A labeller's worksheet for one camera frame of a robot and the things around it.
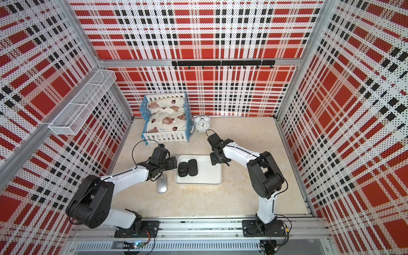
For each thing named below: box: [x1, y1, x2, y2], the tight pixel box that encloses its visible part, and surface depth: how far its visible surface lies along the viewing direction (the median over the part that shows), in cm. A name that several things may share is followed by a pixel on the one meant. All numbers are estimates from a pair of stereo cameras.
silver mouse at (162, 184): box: [156, 173, 168, 194], surface depth 89 cm
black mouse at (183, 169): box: [177, 161, 189, 177], surface depth 93 cm
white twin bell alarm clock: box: [193, 113, 211, 133], surface depth 110 cm
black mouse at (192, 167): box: [188, 158, 198, 177], surface depth 95 cm
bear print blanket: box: [146, 111, 187, 133], surface depth 109 cm
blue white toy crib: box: [139, 92, 192, 146], surface depth 110 cm
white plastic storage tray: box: [174, 154, 223, 185], surface depth 92 cm
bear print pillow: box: [147, 97, 185, 113], surface depth 110 cm
